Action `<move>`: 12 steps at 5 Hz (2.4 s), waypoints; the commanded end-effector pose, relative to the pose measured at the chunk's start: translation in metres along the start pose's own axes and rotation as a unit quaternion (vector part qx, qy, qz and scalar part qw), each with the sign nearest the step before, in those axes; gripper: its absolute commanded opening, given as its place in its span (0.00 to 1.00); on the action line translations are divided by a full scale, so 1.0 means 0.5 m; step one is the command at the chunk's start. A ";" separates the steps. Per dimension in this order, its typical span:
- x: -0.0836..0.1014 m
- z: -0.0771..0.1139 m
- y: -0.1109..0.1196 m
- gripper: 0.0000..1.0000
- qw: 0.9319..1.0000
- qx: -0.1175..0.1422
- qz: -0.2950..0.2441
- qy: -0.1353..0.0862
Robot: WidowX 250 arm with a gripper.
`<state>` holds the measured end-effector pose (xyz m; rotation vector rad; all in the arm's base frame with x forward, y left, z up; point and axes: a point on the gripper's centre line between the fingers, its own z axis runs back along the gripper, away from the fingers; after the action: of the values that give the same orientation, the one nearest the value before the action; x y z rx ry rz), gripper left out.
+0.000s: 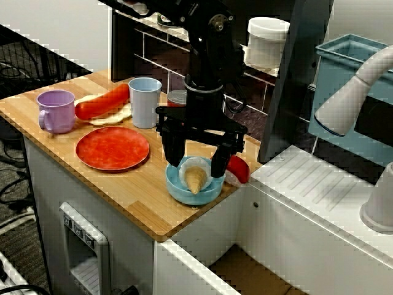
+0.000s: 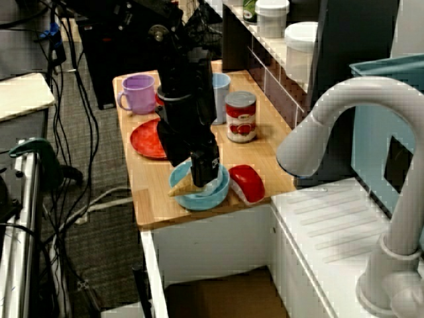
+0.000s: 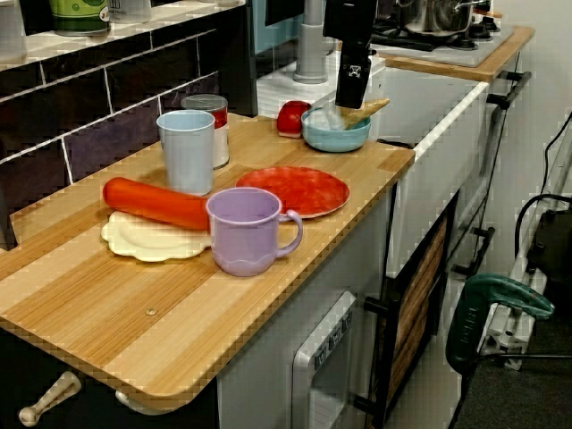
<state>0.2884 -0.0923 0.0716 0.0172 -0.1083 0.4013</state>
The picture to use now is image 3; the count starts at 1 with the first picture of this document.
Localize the translucent white tub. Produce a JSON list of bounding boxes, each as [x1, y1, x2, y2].
[[0, 0, 29, 64]]

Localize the white sink unit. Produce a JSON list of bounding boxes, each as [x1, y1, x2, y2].
[[257, 42, 492, 278]]

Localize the purple plastic mug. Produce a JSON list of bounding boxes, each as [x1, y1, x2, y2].
[[205, 187, 304, 278]]

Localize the pale blue plastic cup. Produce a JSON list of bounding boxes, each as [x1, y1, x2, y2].
[[156, 109, 216, 197]]

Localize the green canister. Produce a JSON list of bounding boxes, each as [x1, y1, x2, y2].
[[47, 0, 111, 38]]

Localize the white kitchen cabinet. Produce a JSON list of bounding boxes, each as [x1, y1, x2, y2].
[[216, 182, 394, 429]]

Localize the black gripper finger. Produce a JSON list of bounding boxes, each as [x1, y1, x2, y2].
[[334, 42, 373, 111]]

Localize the grey stove plate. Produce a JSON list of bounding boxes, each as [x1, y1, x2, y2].
[[346, 17, 516, 68]]

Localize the black door handle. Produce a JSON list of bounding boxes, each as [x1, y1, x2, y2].
[[352, 292, 403, 419]]

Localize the grey ice dispenser panel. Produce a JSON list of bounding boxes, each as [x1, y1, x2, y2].
[[291, 290, 358, 429]]

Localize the red toy sushi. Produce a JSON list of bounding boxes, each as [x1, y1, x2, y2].
[[276, 100, 313, 139]]

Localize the toy ice cream cone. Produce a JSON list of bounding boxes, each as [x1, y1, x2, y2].
[[312, 97, 391, 131]]

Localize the thin black rod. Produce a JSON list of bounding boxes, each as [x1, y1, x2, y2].
[[473, 352, 572, 361]]

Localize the white stove cabinet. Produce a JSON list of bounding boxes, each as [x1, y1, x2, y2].
[[446, 53, 535, 287]]

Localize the light blue bowl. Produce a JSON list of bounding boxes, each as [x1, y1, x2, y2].
[[300, 106, 372, 154]]

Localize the cream knob handle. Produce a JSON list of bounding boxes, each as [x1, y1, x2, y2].
[[17, 370, 82, 426]]

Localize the black box device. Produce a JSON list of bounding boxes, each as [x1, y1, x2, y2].
[[526, 207, 572, 309]]

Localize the black cable loop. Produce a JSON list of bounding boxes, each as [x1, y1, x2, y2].
[[513, 191, 572, 269]]

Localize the tomato soup can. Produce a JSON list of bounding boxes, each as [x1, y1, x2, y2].
[[181, 94, 231, 170]]

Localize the cream scalloped plate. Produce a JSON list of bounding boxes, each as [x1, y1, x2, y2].
[[100, 210, 214, 263]]

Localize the red round plate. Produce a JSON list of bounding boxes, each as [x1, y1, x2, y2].
[[235, 166, 350, 219]]

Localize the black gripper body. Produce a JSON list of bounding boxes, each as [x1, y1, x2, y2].
[[322, 0, 379, 46]]

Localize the black burner grate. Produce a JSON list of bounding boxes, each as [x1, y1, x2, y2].
[[357, 17, 501, 53]]

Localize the wood pattern door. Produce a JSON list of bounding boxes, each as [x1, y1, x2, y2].
[[382, 191, 459, 429]]

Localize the stainless steel pot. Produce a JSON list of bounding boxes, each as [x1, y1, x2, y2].
[[395, 0, 486, 39]]

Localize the grey toy faucet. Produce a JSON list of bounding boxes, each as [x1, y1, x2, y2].
[[292, 0, 337, 85]]

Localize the thin black cable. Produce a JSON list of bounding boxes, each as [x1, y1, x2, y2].
[[542, 106, 572, 198]]

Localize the orange toy sausage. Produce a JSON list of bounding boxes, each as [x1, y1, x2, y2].
[[102, 177, 211, 231]]

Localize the black bar handle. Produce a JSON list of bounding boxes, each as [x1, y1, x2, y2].
[[485, 70, 533, 111], [450, 226, 496, 278]]

